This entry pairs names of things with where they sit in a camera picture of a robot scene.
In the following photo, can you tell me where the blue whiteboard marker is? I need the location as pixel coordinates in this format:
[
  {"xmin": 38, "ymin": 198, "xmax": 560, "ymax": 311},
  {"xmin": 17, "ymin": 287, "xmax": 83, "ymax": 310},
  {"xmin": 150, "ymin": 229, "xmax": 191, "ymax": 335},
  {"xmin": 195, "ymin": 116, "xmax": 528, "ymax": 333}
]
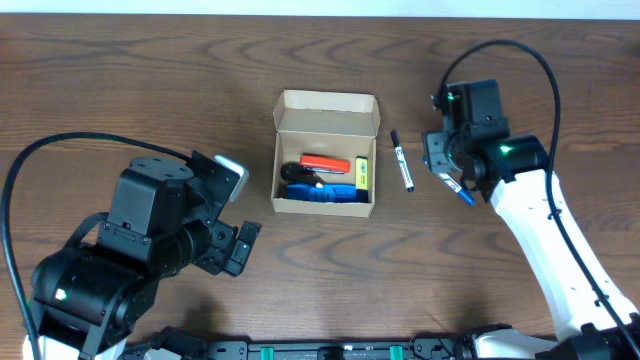
[{"xmin": 438, "ymin": 173, "xmax": 475, "ymax": 206}]

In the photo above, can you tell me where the blue plastic holder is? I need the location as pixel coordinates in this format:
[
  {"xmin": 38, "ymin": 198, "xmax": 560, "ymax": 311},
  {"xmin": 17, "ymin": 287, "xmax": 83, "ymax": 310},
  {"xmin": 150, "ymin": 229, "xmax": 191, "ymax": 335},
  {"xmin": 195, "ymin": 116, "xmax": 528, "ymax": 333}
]
[{"xmin": 286, "ymin": 183, "xmax": 358, "ymax": 203}]

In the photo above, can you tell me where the black correction tape dispenser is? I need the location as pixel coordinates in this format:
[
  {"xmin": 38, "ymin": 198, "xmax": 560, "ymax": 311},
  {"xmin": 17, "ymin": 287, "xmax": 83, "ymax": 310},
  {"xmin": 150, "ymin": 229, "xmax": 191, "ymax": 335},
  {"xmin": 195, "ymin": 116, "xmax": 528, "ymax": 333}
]
[{"xmin": 280, "ymin": 162, "xmax": 324, "ymax": 188}]

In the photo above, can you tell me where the yellow highlighter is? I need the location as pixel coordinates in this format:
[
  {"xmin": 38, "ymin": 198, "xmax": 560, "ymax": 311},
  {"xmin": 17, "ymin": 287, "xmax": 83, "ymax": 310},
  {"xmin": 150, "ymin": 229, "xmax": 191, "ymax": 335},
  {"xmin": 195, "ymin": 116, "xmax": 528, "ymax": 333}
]
[{"xmin": 355, "ymin": 156, "xmax": 369, "ymax": 203}]

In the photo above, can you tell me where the red stapler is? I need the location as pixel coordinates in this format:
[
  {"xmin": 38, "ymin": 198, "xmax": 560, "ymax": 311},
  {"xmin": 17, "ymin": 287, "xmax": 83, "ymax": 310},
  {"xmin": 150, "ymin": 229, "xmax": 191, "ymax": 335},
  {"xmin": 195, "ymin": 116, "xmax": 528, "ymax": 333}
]
[{"xmin": 299, "ymin": 155, "xmax": 351, "ymax": 174}]

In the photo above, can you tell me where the cardboard box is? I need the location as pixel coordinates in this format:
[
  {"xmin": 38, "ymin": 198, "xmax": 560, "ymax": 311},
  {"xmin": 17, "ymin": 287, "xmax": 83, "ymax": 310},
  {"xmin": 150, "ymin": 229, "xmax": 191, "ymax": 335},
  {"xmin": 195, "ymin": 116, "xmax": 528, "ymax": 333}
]
[{"xmin": 271, "ymin": 90, "xmax": 381, "ymax": 218}]

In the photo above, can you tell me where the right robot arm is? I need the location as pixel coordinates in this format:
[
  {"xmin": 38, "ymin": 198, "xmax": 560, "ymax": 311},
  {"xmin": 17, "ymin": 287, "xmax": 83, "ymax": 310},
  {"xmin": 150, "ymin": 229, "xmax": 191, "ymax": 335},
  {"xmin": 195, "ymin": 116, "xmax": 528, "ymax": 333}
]
[{"xmin": 423, "ymin": 80, "xmax": 639, "ymax": 359}]

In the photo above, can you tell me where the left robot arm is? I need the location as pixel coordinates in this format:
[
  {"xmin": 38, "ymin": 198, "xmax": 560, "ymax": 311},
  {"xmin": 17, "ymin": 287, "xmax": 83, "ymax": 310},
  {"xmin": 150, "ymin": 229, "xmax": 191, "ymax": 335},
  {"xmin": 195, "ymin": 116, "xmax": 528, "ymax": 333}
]
[{"xmin": 30, "ymin": 152, "xmax": 261, "ymax": 359}]

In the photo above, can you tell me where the black whiteboard marker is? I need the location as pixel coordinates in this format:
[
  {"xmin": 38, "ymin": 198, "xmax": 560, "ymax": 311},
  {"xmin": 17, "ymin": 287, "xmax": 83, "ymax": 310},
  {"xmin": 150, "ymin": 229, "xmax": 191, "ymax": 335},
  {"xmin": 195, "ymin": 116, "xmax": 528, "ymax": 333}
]
[{"xmin": 390, "ymin": 130, "xmax": 415, "ymax": 192}]

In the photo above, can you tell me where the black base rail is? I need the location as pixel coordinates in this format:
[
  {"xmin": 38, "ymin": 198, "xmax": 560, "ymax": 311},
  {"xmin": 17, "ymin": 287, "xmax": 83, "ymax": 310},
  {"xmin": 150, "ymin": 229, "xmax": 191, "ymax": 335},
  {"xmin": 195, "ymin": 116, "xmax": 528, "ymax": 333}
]
[{"xmin": 119, "ymin": 323, "xmax": 556, "ymax": 360}]

